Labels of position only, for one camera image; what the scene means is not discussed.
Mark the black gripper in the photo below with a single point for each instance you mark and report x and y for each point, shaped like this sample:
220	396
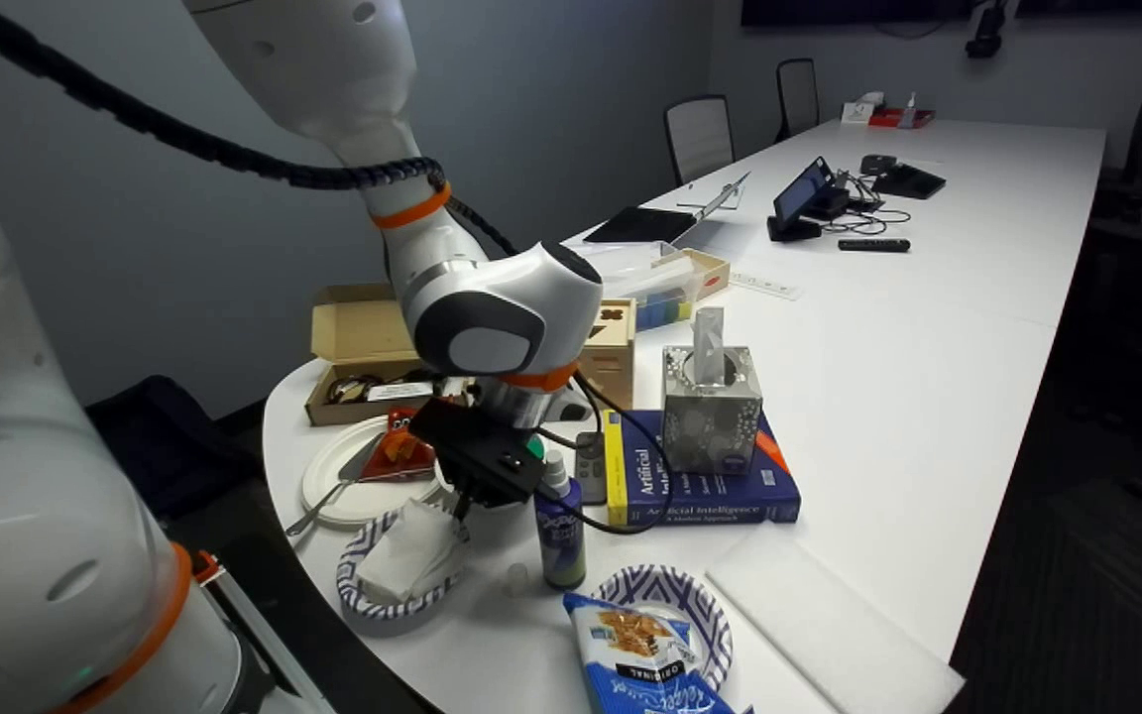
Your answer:
479	448

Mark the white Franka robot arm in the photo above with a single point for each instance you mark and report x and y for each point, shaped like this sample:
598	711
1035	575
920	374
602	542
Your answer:
493	297

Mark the plain white plate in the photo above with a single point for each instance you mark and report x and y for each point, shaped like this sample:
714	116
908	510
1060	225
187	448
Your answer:
335	497

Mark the blue patterned paper plate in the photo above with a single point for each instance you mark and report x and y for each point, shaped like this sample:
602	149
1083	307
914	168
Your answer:
366	601

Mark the blue Artificial Intelligence book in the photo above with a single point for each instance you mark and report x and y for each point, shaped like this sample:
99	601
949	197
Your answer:
702	497

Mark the red Doritos chip bag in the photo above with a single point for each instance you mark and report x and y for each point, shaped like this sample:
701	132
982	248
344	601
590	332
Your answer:
405	445

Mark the blue spray bottle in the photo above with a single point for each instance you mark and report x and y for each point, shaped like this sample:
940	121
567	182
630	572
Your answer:
559	537

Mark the black power adapter white label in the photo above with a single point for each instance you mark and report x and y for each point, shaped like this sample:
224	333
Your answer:
398	390

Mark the grey remote control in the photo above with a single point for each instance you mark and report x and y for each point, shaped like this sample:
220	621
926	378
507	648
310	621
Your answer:
590	471

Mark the metal spoon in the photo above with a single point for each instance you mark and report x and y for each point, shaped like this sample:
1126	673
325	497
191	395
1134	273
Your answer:
325	492

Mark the open cardboard box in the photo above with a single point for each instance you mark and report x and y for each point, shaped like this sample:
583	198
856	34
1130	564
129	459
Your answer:
357	332

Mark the wooden shape sorter box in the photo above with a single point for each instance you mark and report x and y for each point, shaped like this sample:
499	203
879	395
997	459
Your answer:
612	345

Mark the blue pretzel crisps bag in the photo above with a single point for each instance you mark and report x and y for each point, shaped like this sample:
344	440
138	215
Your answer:
635	661

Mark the grey tissue box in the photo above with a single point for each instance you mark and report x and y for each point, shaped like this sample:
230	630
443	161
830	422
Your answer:
710	422

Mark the blue white cracker bag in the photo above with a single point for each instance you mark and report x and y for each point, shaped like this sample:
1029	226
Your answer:
702	615

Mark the black bag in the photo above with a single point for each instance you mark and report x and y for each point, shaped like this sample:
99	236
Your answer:
159	439

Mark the white papers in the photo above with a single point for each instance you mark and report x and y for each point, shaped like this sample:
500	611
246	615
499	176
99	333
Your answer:
710	197

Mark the white flat sheet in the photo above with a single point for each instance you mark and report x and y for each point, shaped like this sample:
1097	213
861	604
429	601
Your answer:
834	634

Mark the black tablet blue screen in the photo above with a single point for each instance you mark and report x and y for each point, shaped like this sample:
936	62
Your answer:
801	186

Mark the black slim remote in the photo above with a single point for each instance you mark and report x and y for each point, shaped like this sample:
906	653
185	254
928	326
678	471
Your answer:
874	244

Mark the black pouch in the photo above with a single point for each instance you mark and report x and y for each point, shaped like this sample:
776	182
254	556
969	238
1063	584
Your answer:
906	176

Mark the white tissue pack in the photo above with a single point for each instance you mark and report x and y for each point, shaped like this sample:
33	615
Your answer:
861	110

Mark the red flat box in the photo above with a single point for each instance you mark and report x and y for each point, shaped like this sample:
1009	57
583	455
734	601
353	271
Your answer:
908	121

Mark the black webcam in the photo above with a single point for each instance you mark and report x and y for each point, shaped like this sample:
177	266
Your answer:
989	30

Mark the wall TV screen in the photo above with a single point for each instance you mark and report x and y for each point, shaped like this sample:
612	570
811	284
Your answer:
861	8

